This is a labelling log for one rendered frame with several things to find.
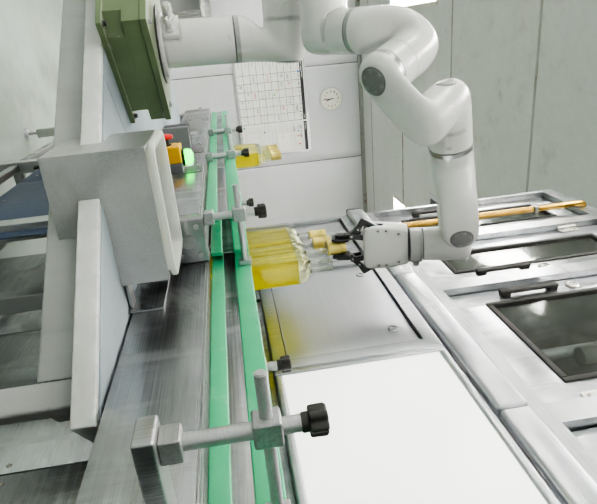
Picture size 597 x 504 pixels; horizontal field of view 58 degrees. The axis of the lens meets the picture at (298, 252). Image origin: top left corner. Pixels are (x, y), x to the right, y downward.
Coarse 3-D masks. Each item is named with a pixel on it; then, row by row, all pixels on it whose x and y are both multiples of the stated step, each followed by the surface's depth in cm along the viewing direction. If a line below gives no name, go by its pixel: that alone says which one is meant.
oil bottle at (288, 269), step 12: (252, 264) 114; (264, 264) 114; (276, 264) 113; (288, 264) 114; (300, 264) 114; (264, 276) 114; (276, 276) 114; (288, 276) 115; (300, 276) 115; (264, 288) 115
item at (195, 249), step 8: (184, 216) 106; (192, 216) 106; (200, 216) 106; (184, 224) 105; (192, 224) 105; (200, 224) 105; (184, 232) 106; (192, 232) 106; (200, 232) 106; (184, 240) 106; (192, 240) 106; (200, 240) 107; (184, 248) 107; (192, 248) 107; (200, 248) 107; (208, 248) 108; (184, 256) 107; (192, 256) 108; (200, 256) 107; (208, 256) 108
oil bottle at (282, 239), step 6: (282, 234) 128; (288, 234) 128; (252, 240) 126; (258, 240) 126; (264, 240) 126; (270, 240) 125; (276, 240) 125; (282, 240) 125; (288, 240) 125; (294, 240) 125; (300, 240) 126; (252, 246) 124; (258, 246) 124; (264, 246) 124
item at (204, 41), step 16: (160, 16) 109; (176, 16) 110; (224, 16) 111; (160, 32) 107; (176, 32) 108; (192, 32) 109; (208, 32) 109; (224, 32) 109; (160, 48) 107; (176, 48) 109; (192, 48) 110; (208, 48) 110; (224, 48) 111; (176, 64) 112; (192, 64) 113; (208, 64) 114
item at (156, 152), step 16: (160, 144) 96; (160, 160) 97; (160, 176) 98; (160, 192) 83; (160, 208) 84; (176, 208) 101; (160, 224) 86; (176, 224) 102; (176, 240) 102; (176, 256) 95; (176, 272) 89
